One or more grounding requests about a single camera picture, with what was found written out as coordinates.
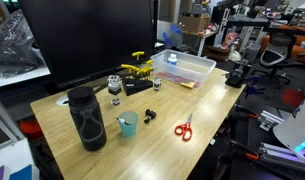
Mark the clear plastic storage container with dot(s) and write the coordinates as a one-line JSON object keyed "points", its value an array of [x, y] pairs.
{"points": [[192, 65]]}

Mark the small clear glass jar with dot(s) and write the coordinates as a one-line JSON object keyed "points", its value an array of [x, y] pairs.
{"points": [[157, 83]]}

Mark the red long nose pliers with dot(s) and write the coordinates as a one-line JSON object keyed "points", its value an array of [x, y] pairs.
{"points": [[172, 77]]}

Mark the small black clip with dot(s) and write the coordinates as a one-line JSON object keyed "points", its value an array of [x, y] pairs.
{"points": [[149, 115]]}

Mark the white bottle blue label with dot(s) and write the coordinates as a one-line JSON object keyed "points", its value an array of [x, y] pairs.
{"points": [[172, 60]]}

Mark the yellow sticky note pad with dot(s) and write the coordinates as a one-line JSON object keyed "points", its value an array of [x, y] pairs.
{"points": [[188, 85]]}

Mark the tall clear jar black band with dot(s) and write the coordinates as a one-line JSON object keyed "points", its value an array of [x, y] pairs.
{"points": [[114, 89]]}

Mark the black and white marker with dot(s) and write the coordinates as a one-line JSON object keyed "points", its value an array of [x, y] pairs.
{"points": [[122, 121]]}

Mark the teal plastic cup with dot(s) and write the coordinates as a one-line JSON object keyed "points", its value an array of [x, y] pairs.
{"points": [[128, 128]]}

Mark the black insulated water bottle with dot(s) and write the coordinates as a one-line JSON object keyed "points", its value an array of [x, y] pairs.
{"points": [[88, 123]]}

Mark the cardboard box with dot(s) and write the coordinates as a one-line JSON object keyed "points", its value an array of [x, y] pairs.
{"points": [[193, 23]]}

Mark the large black monitor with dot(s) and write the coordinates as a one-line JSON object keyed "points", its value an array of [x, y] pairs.
{"points": [[92, 33]]}

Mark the grey mesh office chair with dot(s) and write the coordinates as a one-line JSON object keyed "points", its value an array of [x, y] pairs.
{"points": [[273, 55]]}

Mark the grey plastic bag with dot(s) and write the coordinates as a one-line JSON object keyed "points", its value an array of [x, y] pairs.
{"points": [[12, 43]]}

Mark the black desk clamp mount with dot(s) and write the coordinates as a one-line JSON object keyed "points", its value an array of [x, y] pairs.
{"points": [[237, 75]]}

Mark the aluminium corner bracket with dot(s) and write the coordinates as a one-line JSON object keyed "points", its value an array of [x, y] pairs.
{"points": [[270, 120]]}

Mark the aluminium extrusion rail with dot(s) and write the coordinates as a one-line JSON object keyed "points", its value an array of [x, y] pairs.
{"points": [[282, 156]]}

